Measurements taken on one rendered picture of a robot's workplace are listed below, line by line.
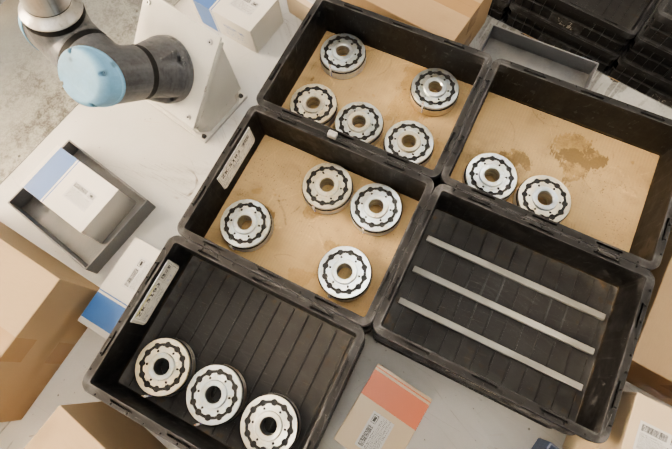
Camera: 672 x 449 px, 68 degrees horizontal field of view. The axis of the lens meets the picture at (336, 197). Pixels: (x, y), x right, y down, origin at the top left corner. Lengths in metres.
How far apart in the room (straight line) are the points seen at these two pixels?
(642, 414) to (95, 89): 1.09
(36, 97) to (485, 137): 1.97
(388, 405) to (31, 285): 0.71
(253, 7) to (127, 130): 0.45
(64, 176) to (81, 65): 0.31
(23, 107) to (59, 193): 1.31
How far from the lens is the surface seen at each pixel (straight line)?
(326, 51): 1.17
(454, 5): 1.25
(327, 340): 0.98
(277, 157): 1.08
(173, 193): 1.26
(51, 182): 1.29
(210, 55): 1.15
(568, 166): 1.13
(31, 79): 2.61
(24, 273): 1.12
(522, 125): 1.15
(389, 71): 1.17
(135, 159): 1.33
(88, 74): 1.07
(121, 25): 2.57
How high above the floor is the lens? 1.80
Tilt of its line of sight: 70 degrees down
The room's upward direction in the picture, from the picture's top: 10 degrees counter-clockwise
